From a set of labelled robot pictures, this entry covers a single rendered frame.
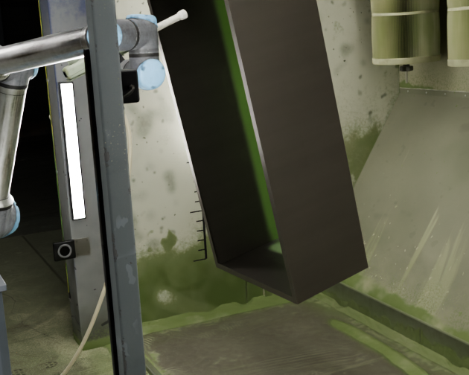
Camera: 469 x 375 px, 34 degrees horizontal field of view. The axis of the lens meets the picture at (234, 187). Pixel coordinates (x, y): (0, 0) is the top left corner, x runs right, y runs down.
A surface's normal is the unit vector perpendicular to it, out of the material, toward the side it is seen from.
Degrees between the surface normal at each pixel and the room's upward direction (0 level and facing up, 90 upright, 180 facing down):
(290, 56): 90
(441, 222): 57
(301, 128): 90
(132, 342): 90
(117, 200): 90
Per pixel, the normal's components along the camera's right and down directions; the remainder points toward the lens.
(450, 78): -0.90, 0.14
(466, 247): -0.79, -0.42
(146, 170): 0.43, 0.15
